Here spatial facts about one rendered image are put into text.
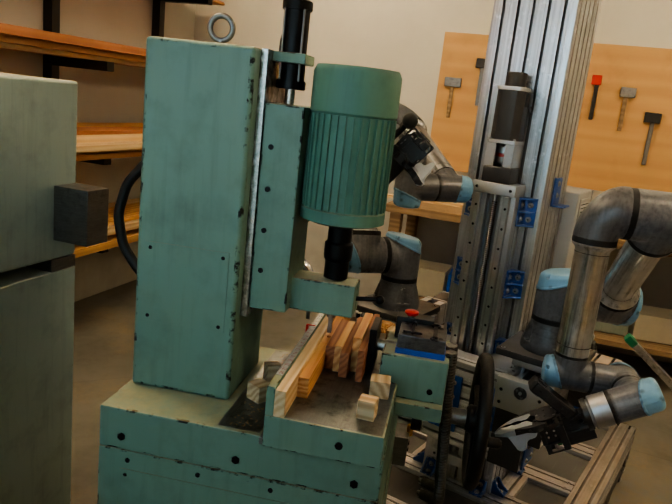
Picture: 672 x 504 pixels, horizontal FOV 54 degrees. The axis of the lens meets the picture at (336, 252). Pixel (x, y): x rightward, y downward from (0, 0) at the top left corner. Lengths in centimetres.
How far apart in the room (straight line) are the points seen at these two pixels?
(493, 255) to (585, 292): 53
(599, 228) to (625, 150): 305
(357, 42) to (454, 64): 70
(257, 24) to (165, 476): 407
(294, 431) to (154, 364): 42
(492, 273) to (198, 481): 107
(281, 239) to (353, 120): 28
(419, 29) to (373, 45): 33
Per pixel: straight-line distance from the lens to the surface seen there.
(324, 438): 117
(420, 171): 152
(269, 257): 135
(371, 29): 479
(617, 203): 154
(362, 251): 199
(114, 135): 382
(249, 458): 135
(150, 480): 145
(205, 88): 131
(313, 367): 127
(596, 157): 456
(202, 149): 132
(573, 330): 160
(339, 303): 137
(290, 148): 131
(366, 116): 127
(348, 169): 127
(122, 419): 142
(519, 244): 208
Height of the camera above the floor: 144
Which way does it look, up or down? 13 degrees down
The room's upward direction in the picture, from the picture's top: 6 degrees clockwise
